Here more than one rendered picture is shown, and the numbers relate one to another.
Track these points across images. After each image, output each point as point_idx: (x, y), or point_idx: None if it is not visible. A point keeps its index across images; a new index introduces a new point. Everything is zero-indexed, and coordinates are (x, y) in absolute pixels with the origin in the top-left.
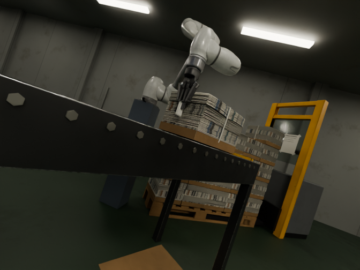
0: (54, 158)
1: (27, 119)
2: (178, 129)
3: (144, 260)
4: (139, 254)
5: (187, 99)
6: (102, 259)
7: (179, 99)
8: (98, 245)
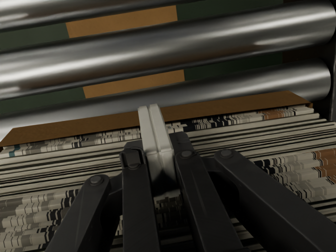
0: None
1: None
2: (130, 119)
3: (165, 78)
4: (177, 74)
5: (83, 187)
6: (184, 10)
7: (184, 158)
8: (215, 9)
